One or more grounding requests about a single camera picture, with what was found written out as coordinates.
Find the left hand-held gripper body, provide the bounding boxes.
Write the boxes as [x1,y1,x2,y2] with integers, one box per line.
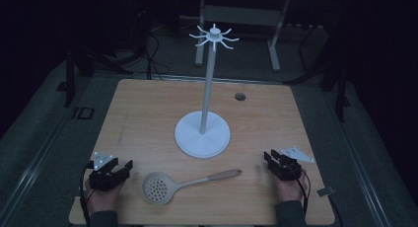
[87,151,125,192]

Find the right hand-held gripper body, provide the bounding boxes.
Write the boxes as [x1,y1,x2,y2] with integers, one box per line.
[271,145,316,182]

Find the grey skimmer with wooden handle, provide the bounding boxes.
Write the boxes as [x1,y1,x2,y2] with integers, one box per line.
[141,168,244,206]

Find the white utensil rack with hooks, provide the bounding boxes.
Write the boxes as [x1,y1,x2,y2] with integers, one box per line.
[174,23,241,160]

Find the person's left hand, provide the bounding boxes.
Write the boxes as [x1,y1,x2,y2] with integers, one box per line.
[84,178,128,215]

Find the person's right hand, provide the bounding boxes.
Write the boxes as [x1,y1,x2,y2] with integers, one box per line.
[273,167,310,203]

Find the grey tape piece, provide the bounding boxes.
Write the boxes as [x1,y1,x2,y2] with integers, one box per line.
[315,186,336,198]

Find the black metal stand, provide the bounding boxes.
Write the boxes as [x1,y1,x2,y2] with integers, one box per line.
[55,48,97,109]
[318,63,351,123]

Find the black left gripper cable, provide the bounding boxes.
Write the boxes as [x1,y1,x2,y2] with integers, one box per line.
[78,161,97,227]

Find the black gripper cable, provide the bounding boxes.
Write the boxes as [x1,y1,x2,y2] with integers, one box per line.
[288,166,312,219]
[78,161,97,227]

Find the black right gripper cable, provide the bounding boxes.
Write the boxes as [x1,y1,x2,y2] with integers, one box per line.
[288,166,312,219]

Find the black floor cables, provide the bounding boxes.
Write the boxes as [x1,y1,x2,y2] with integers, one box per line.
[130,32,172,81]

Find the grey metal desk frame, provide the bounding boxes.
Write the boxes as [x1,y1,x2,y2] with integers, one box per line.
[194,0,292,73]

